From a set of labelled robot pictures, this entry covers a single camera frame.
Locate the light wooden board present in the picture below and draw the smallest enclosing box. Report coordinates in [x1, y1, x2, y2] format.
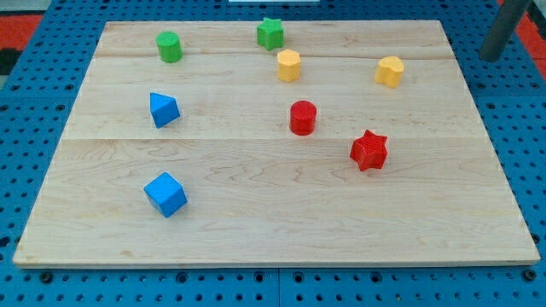
[13, 20, 540, 269]

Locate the green star block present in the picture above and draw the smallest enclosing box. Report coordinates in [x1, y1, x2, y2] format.
[257, 17, 284, 51]

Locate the grey cylindrical robot arm stick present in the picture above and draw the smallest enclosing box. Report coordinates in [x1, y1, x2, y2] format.
[479, 0, 531, 62]

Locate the yellow hexagon block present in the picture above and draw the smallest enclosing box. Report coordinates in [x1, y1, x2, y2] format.
[277, 49, 301, 82]

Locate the blue cube block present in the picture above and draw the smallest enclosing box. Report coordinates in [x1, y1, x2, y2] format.
[143, 172, 188, 218]

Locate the yellow heart block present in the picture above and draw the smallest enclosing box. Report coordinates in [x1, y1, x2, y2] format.
[375, 56, 404, 89]

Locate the red star block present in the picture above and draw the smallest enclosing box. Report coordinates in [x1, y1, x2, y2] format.
[350, 130, 388, 171]

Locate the red cylinder block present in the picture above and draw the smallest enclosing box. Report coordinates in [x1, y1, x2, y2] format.
[289, 100, 317, 136]

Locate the green cylinder block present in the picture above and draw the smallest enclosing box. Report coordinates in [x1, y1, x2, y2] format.
[155, 31, 183, 63]

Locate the blue triangular prism block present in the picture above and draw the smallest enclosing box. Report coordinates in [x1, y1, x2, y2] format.
[149, 92, 180, 128]

